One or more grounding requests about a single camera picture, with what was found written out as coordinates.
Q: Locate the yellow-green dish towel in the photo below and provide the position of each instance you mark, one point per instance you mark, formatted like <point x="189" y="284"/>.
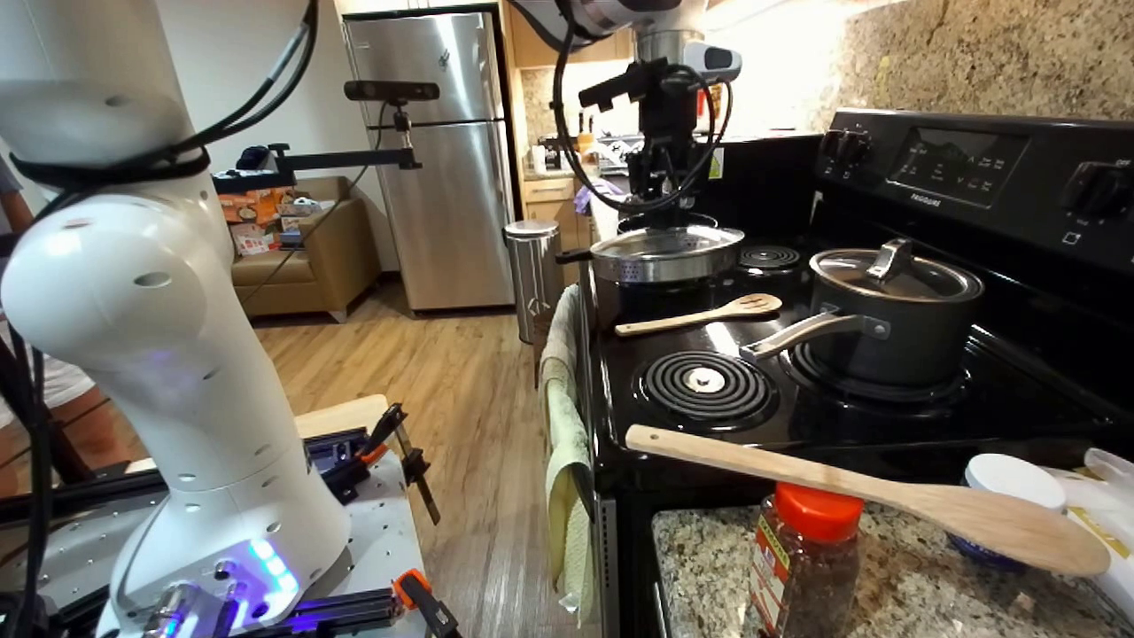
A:
<point x="569" y="448"/>

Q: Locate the black electric stove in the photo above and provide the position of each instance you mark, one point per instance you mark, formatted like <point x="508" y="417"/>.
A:
<point x="801" y="408"/>

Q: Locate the glass lid with black knob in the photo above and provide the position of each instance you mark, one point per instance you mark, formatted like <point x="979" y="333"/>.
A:
<point x="666" y="253"/>

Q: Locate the black stereo camera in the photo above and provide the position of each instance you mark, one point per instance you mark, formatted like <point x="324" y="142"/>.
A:
<point x="392" y="89"/>

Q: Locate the large wooden spoon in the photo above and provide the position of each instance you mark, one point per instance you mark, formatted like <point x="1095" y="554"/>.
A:
<point x="1003" y="519"/>

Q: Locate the black and orange clamp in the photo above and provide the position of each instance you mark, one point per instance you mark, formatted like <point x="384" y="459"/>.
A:
<point x="411" y="465"/>
<point x="428" y="603"/>

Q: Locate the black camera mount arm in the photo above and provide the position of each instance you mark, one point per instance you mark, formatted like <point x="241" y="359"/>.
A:
<point x="340" y="159"/>

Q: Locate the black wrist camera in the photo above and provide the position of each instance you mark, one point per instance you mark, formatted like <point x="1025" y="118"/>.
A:
<point x="615" y="86"/>

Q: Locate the small wooden spoon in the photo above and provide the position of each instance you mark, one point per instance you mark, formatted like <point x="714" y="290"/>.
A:
<point x="744" y="307"/>

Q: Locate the spice jar with red cap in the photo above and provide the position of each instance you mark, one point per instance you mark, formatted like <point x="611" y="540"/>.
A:
<point x="801" y="578"/>

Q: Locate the steel trash can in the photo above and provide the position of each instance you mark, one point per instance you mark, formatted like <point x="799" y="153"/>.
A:
<point x="530" y="284"/>

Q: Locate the stainless steel refrigerator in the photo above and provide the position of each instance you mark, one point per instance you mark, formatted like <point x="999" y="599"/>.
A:
<point x="456" y="201"/>

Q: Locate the glass saucepan lid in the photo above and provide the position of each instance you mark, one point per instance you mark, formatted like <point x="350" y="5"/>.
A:
<point x="907" y="280"/>

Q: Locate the orange printed box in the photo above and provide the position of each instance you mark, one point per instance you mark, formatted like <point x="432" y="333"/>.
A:
<point x="254" y="226"/>

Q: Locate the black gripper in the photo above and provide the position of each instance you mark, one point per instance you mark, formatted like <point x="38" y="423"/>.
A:
<point x="666" y="118"/>

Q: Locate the white-lidded blue container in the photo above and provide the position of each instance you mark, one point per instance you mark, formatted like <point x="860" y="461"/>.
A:
<point x="1014" y="475"/>

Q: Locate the wooden kitchen base cabinet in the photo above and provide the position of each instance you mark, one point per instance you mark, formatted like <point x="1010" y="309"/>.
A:
<point x="546" y="196"/>

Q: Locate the grey robot mounting table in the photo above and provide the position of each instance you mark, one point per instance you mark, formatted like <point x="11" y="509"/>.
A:
<point x="377" y="554"/>

